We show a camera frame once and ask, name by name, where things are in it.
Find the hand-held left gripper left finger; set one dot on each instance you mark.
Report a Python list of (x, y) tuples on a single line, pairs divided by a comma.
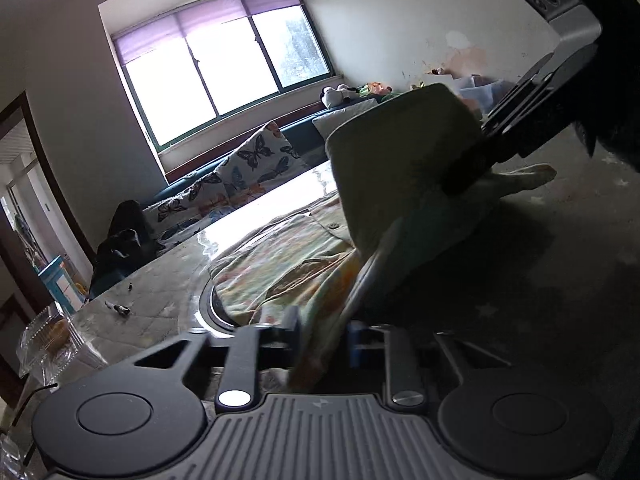
[(291, 340)]

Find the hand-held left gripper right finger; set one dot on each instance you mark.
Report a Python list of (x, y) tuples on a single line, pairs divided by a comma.
[(356, 347)]

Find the grey pillow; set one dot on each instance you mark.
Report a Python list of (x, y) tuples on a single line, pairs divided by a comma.
[(345, 117)]

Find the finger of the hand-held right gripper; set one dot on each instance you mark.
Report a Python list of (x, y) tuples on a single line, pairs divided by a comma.
[(465, 170)]

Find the white paper box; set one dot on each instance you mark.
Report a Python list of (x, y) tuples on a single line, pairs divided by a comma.
[(475, 90)]

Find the teal sofa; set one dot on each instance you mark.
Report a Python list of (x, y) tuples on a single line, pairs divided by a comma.
[(300, 135)]

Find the purple roller blind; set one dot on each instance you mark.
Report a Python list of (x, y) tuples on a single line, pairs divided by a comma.
[(200, 22)]

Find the window with green frame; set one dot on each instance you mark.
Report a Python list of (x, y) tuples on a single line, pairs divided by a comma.
[(220, 65)]

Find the pastel patterned button cardigan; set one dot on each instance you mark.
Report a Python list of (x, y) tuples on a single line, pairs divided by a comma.
[(390, 160)]

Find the black marker pen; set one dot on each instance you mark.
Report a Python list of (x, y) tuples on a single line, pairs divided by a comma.
[(119, 309)]

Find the blue cabinet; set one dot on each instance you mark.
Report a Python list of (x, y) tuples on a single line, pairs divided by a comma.
[(60, 285)]

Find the clear plastic clamshell container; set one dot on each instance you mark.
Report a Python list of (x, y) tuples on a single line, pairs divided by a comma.
[(55, 345)]

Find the dark wooden door frame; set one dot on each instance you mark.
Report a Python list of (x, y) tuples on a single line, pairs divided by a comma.
[(45, 170)]

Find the pink and green plush toy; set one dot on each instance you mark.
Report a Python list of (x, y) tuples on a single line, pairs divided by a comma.
[(377, 89)]

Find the black round hotplate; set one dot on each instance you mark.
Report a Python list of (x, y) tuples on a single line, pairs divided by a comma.
[(217, 310)]

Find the panda plush toy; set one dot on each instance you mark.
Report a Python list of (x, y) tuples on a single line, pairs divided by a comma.
[(337, 95)]

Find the black bag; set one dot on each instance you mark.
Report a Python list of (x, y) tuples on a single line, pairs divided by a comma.
[(122, 245)]

